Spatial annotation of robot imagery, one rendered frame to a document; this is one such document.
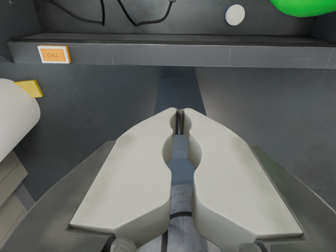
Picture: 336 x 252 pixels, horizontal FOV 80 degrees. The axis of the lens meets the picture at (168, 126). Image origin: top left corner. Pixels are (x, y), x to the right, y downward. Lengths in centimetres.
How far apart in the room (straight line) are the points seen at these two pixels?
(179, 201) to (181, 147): 19
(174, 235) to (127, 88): 111
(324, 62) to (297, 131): 140
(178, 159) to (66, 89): 113
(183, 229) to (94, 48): 47
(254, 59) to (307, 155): 169
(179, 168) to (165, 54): 40
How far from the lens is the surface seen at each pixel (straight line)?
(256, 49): 42
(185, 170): 67
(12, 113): 159
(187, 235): 57
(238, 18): 51
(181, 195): 63
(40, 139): 199
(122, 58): 41
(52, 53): 44
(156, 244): 55
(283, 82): 160
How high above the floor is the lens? 134
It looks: 58 degrees down
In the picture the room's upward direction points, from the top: 177 degrees counter-clockwise
